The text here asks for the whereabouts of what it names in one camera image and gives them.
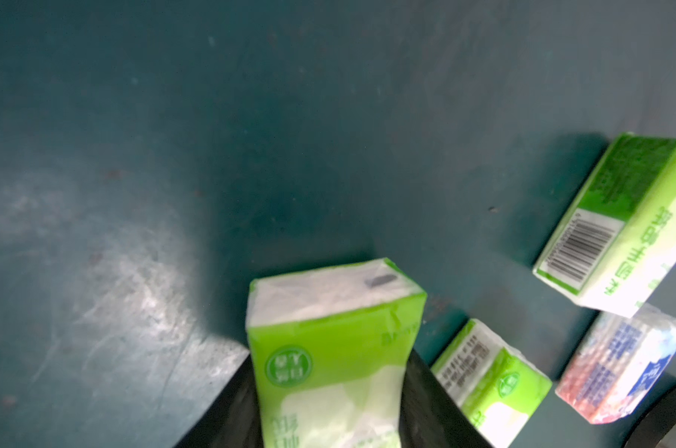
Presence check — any pink Tempo pack far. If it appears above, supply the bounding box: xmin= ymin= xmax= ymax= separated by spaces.
xmin=556 ymin=304 xmax=676 ymax=425

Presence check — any green tissue pack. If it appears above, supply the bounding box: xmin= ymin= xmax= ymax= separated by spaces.
xmin=533 ymin=133 xmax=676 ymax=317
xmin=246 ymin=259 xmax=427 ymax=447
xmin=431 ymin=318 xmax=553 ymax=447

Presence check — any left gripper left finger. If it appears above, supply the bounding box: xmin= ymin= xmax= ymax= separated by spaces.
xmin=175 ymin=356 xmax=263 ymax=448

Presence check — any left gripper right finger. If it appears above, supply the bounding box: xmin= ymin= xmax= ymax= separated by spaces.
xmin=399 ymin=350 xmax=490 ymax=448

